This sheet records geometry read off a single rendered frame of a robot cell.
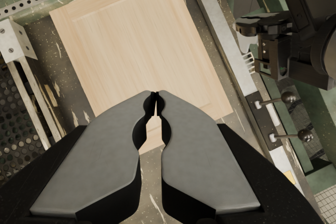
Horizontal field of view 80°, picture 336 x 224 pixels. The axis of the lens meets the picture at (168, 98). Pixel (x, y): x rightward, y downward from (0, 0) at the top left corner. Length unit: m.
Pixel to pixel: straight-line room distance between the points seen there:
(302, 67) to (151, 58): 0.50
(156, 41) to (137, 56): 0.08
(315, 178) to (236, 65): 0.53
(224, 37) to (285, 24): 0.44
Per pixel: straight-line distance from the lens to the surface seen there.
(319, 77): 0.31
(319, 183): 1.01
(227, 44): 0.73
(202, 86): 0.71
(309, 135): 0.70
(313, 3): 0.30
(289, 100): 0.66
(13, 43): 0.80
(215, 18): 0.75
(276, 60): 0.32
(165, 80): 0.70
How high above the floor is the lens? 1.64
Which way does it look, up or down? 35 degrees down
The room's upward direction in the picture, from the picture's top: 154 degrees clockwise
